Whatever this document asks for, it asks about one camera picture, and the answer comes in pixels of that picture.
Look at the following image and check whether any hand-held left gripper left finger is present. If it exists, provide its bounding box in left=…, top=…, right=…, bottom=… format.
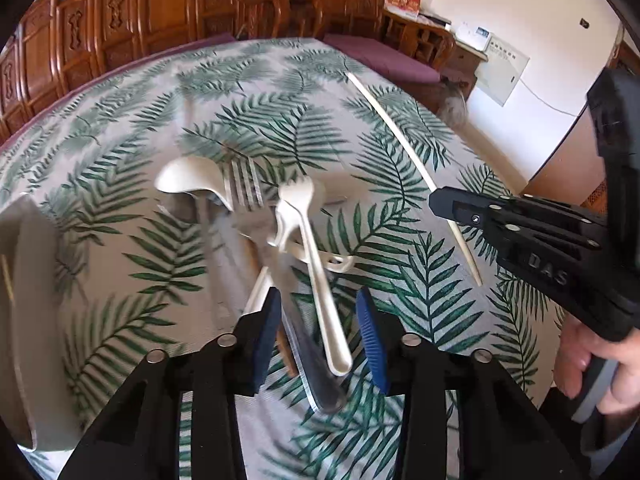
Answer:
left=57, top=287, right=283, bottom=480

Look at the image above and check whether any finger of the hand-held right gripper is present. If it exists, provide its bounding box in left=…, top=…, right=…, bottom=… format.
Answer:
left=428, top=186, right=609, bottom=261

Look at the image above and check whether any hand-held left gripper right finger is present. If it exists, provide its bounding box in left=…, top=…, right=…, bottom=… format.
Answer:
left=356, top=287, right=583, bottom=480

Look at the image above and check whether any wooden chopstick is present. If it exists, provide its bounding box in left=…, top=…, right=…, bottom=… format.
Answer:
left=239, top=235, right=301, bottom=380

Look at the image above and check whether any white chopstick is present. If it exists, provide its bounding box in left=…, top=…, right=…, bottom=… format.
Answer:
left=242, top=266, right=273, bottom=317
left=347, top=72, right=483, bottom=287

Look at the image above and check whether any metal fork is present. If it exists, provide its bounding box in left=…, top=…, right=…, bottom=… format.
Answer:
left=223, top=159, right=347, bottom=415

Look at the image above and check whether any metal spoon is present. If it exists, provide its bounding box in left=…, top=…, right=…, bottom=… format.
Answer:
left=159, top=195, right=241, bottom=326
left=155, top=156, right=237, bottom=213

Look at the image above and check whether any small white plastic spoon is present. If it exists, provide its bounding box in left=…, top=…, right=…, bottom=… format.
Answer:
left=267, top=200, right=357, bottom=275

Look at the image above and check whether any grey utensil container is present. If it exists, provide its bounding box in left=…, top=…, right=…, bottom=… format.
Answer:
left=0, top=195, right=93, bottom=453

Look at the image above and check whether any person's right hand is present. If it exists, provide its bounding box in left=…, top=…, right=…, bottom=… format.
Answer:
left=554, top=320, right=640, bottom=416

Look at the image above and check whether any electric fan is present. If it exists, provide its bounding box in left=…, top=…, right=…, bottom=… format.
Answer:
left=439, top=80, right=470, bottom=127

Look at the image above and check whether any white electrical panel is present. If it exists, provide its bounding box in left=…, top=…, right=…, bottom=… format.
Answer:
left=474, top=35, right=531, bottom=107

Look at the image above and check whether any wooden side table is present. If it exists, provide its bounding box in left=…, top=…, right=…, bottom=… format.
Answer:
left=382, top=7, right=483, bottom=83

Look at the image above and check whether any purple seat cushion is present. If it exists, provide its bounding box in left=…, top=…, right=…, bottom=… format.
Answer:
left=324, top=34, right=442, bottom=86

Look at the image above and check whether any red box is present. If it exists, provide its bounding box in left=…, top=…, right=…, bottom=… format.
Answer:
left=384, top=0, right=420, bottom=21

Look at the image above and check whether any leaf print tablecloth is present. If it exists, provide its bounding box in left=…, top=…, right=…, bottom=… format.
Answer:
left=0, top=37, right=566, bottom=480

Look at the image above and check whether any wooden armchair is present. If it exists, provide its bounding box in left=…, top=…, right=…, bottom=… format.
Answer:
left=239, top=0, right=327, bottom=41

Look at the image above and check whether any carved wooden sofa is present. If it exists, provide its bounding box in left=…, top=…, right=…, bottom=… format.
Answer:
left=0, top=0, right=386, bottom=146

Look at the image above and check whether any white cable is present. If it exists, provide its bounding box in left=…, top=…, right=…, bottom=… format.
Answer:
left=519, top=77, right=587, bottom=119

